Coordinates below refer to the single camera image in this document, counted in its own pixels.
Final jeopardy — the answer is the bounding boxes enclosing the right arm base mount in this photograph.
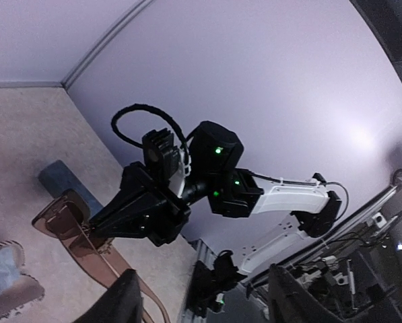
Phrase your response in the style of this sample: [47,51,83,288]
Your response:
[184,250,247,318]

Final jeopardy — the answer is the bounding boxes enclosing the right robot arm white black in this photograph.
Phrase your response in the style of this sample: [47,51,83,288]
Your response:
[89,121,341,274]

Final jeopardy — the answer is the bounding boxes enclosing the blue cleaning cloth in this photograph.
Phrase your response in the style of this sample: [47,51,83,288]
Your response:
[0,247,22,293]

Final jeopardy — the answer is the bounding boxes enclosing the newspaper print glasses case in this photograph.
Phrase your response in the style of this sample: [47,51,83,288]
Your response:
[0,240,45,322]

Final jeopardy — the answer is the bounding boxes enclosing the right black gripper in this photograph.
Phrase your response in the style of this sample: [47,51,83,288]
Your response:
[90,162,191,246]

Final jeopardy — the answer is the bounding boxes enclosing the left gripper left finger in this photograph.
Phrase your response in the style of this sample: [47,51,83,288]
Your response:
[74,269,143,323]

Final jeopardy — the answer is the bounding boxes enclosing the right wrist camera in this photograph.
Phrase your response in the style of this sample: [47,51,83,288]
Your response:
[142,128,180,182]

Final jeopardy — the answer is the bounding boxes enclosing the brown sunglasses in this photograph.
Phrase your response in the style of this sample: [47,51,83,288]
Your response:
[31,188,171,323]

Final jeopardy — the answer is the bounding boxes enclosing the right aluminium corner post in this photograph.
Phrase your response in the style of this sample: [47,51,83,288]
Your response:
[61,0,155,91]

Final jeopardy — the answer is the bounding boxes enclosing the blue-grey hard glasses case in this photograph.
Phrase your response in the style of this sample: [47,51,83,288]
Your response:
[38,160,103,217]

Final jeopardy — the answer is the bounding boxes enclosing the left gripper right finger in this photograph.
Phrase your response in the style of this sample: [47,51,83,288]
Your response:
[268,264,356,322]

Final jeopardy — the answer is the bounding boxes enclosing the black cable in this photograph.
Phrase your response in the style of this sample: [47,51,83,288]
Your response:
[111,103,188,149]

